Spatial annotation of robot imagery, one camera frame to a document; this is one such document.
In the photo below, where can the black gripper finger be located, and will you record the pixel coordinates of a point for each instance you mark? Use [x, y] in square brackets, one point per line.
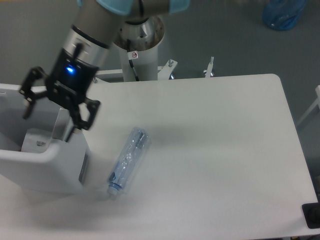
[83, 115]
[36, 73]

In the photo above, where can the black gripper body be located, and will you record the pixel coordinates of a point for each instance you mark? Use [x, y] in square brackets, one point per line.
[69, 80]

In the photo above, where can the white plastic pouch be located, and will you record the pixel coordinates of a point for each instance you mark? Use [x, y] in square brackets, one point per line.
[36, 141]

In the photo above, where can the clear plastic bottle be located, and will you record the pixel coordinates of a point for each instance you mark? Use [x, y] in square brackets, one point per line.
[128, 160]

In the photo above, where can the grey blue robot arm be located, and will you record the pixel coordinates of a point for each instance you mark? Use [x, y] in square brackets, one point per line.
[83, 53]

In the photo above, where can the white plastic trash can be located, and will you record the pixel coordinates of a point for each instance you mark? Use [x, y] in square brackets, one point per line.
[35, 153]

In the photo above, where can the blue plastic bag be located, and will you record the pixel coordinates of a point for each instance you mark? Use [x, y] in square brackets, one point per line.
[282, 15]

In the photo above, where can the black device at table edge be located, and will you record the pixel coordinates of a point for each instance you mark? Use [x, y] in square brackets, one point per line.
[311, 212]

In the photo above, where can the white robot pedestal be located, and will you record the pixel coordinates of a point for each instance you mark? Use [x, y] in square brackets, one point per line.
[137, 43]

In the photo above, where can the white base foot bracket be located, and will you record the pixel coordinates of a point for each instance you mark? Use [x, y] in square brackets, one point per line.
[163, 72]

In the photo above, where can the white frame right edge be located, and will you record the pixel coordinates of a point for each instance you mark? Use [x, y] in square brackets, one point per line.
[311, 111]

